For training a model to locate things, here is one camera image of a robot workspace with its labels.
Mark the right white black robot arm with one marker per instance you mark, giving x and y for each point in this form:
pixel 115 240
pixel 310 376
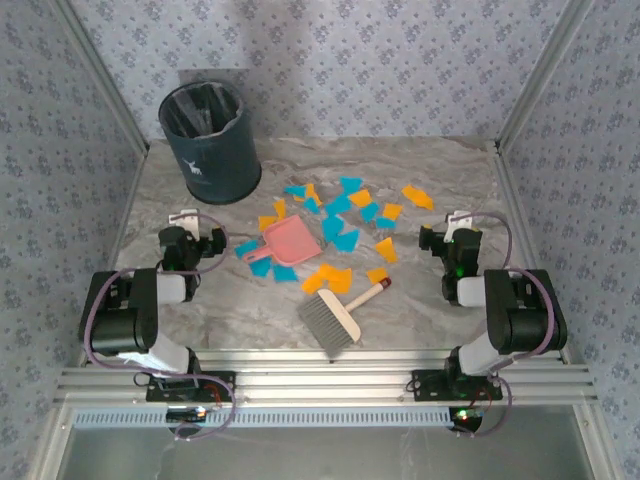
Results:
pixel 525 320

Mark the aluminium frame post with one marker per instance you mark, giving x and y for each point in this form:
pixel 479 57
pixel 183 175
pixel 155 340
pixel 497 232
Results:
pixel 103 75
pixel 542 75

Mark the dark blue waste bin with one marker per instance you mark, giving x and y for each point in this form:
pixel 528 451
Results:
pixel 220 165

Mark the aluminium extrusion base frame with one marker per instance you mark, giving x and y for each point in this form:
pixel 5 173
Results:
pixel 320 380

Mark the orange paper scrap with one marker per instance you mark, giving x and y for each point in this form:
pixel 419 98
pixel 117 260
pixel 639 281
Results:
pixel 377 274
pixel 266 221
pixel 360 197
pixel 312 192
pixel 335 276
pixel 392 210
pixel 417 196
pixel 280 207
pixel 386 249
pixel 311 284

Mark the aluminium table side rail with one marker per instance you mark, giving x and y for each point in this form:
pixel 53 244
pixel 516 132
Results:
pixel 119 230
pixel 508 175

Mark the grey bristle hand brush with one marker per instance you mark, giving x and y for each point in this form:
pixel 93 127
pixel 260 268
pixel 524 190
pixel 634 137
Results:
pixel 340 315

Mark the small LED circuit board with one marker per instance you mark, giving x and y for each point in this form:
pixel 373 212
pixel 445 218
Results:
pixel 465 422
pixel 185 414

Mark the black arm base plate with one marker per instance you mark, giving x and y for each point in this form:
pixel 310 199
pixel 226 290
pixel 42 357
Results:
pixel 425 387
pixel 152 395

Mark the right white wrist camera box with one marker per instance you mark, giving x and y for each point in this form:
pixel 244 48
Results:
pixel 457 222

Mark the pink plastic dustpan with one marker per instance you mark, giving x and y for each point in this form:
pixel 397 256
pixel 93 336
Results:
pixel 292 242

